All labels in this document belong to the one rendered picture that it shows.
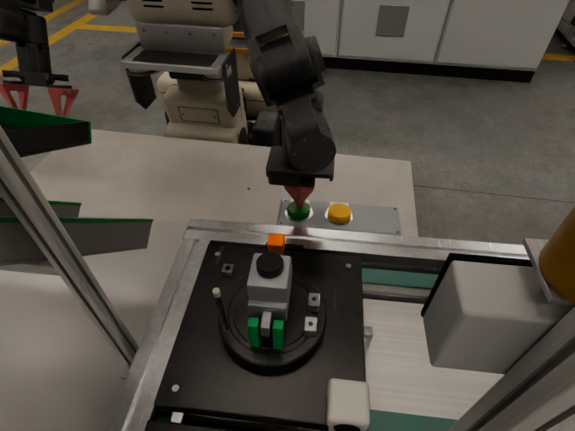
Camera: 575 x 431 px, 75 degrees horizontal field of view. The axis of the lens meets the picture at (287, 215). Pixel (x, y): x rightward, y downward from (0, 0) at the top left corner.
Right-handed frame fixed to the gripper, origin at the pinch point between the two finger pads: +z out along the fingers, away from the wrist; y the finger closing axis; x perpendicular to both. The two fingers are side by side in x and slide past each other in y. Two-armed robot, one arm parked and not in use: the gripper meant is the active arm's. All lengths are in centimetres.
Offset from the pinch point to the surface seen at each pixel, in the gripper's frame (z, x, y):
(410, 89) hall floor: 98, 247, 67
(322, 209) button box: 2.0, 1.0, 3.8
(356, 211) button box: 2.1, 1.1, 9.8
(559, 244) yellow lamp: -29.8, -33.3, 15.3
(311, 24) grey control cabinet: 61, 277, -15
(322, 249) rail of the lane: 2.1, -8.2, 4.3
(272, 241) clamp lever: -9.6, -17.4, -1.9
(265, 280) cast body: -10.5, -23.6, -1.7
